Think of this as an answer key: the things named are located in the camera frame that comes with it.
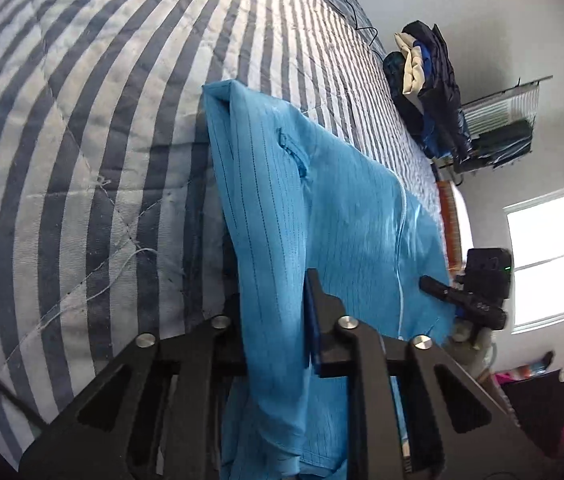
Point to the black clothes rack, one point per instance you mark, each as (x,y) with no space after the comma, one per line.
(501,128)

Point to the pile of dark clothes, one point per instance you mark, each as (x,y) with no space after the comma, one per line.
(425,92)

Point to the blue work garment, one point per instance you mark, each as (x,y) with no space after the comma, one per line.
(297,198)

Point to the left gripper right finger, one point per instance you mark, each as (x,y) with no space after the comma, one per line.
(413,413)

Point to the orange low bed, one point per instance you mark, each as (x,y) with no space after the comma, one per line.
(458,234)

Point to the window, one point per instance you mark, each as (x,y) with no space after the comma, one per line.
(536,234)

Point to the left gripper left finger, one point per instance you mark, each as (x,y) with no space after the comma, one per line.
(155,412)

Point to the gloved right hand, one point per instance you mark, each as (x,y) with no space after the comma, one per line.
(471,346)

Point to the striped blue white quilt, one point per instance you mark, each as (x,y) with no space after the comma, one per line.
(110,219)

